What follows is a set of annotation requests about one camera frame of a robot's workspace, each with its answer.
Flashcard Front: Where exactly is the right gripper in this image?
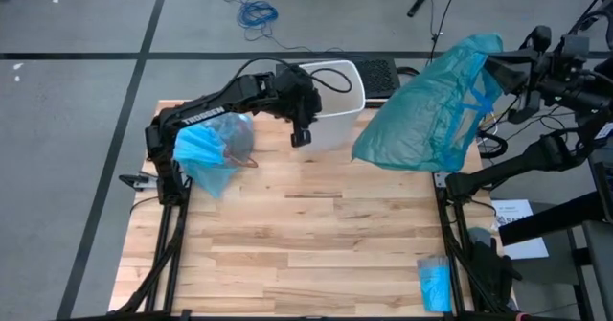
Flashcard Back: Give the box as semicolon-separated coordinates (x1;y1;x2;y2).
486;26;590;95

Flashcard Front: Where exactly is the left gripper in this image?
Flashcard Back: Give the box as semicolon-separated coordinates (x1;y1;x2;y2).
272;64;323;130

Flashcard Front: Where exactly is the white trash bin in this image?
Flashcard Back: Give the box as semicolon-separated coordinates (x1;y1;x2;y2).
296;59;367;152

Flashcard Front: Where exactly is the teal plastic bag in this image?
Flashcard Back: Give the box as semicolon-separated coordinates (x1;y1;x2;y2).
352;33;505;173

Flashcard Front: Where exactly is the light blue trash bag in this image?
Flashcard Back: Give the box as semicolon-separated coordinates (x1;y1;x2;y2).
172;112;260;199

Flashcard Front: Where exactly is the black handheld controller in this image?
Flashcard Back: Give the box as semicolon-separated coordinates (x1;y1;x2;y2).
405;0;429;19

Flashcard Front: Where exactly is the white printed paper sheet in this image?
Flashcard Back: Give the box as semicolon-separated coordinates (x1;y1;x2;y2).
491;198;551;260

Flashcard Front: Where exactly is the black bar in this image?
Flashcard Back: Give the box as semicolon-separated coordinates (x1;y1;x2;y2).
497;190;613;247

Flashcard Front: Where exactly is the grey side desk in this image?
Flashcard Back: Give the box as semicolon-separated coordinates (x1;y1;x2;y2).
567;143;613;321

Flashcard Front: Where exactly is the roll of blue bags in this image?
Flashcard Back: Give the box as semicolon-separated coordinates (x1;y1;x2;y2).
417;255;454;314

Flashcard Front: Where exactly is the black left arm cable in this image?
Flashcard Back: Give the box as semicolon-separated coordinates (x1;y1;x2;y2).
229;57;353;95

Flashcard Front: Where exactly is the black floor cable bundle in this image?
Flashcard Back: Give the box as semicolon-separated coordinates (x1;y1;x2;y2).
384;0;465;100

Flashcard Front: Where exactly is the blue cable coil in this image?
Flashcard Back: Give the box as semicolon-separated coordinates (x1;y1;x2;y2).
220;0;368;59

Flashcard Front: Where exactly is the long black slanted cable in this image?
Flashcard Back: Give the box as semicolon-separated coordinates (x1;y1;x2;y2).
569;0;613;30

